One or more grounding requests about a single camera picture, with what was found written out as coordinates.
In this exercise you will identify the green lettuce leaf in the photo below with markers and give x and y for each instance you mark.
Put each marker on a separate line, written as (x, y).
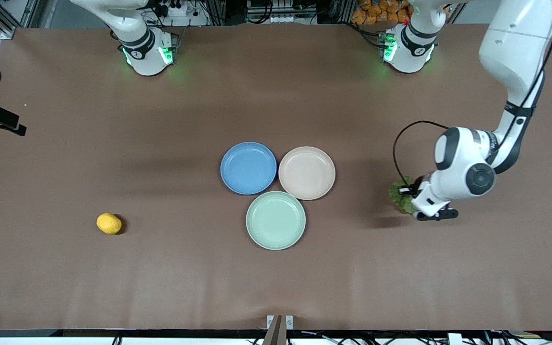
(400, 201)

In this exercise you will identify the yellow lemon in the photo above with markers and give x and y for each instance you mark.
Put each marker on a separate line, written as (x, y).
(109, 224)

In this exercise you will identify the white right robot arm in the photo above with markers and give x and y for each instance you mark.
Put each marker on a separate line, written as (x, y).
(144, 57)

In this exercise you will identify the beige pink plate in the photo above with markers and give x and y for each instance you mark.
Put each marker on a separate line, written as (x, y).
(307, 173)

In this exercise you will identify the pale green plate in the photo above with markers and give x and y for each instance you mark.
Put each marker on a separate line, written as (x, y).
(276, 220)

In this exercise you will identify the blue plate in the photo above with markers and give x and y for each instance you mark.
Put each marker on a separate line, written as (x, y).
(248, 168)

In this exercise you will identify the brown table cover mat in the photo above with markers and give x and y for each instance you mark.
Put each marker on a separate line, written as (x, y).
(276, 287)

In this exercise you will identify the bag of orange fruits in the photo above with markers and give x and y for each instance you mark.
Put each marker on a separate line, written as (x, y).
(376, 12)

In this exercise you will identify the white power strip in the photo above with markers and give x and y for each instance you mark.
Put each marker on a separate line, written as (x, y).
(176, 8)

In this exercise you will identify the white electronics rack unit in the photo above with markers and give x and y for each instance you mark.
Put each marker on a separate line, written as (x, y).
(281, 12)

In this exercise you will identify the metal bracket with brown post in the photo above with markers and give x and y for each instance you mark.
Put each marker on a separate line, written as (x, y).
(276, 326)

